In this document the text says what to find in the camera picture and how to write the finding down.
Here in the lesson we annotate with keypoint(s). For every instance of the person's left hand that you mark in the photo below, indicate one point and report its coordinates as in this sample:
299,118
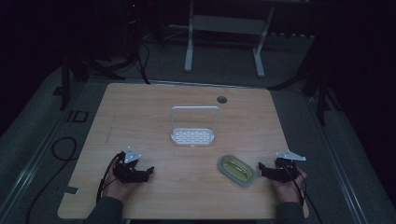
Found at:
114,188

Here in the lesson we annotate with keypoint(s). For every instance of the black tripod stand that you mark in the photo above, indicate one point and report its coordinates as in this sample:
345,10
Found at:
320,90
79,70

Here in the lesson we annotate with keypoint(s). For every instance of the clear dish with green soap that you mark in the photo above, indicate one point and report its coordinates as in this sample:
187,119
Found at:
237,171

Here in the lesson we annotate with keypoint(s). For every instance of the white desk frame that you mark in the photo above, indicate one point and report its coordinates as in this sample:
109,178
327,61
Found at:
227,25

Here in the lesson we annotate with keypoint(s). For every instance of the dark tape piece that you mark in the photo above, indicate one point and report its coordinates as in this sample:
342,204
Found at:
71,190

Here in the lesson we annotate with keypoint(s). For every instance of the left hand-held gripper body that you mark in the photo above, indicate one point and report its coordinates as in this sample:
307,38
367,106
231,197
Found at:
128,173

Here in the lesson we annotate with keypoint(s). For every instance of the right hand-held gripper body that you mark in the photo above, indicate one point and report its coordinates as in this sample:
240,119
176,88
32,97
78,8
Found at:
286,169

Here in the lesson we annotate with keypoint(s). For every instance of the person's right hand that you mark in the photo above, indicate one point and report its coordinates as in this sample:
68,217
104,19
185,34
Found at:
288,190

